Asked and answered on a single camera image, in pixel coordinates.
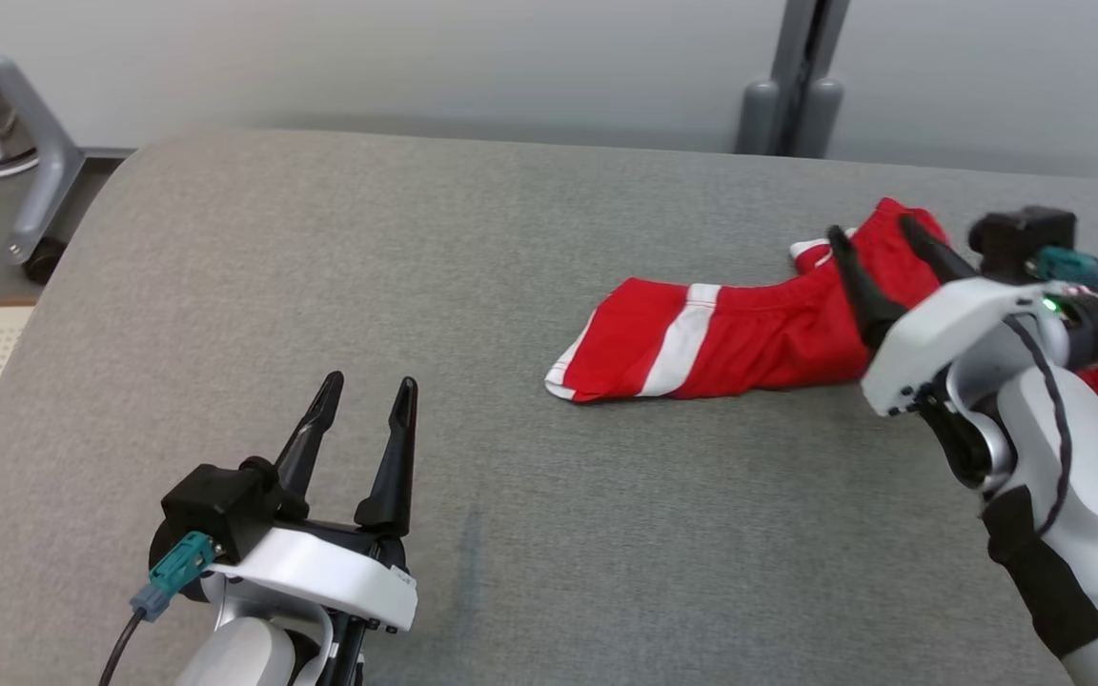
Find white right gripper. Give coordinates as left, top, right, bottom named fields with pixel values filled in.
left=825, top=215, right=1067, bottom=492

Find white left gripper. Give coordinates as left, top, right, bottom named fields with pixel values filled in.
left=209, top=371, right=419, bottom=686

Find black cable with teal connector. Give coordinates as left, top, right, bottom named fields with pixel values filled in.
left=1033, top=248, right=1098, bottom=308
left=99, top=532, right=219, bottom=686

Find grey partition post with feet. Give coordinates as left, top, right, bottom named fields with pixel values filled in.
left=735, top=0, right=850, bottom=158

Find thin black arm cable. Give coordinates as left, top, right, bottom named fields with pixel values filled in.
left=1000, top=313, right=1076, bottom=536

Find grey cart leg with caster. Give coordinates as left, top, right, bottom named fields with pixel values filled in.
left=0, top=0, right=85, bottom=285

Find red shorts with white stripes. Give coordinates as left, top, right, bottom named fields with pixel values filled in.
left=544, top=197, right=950, bottom=403

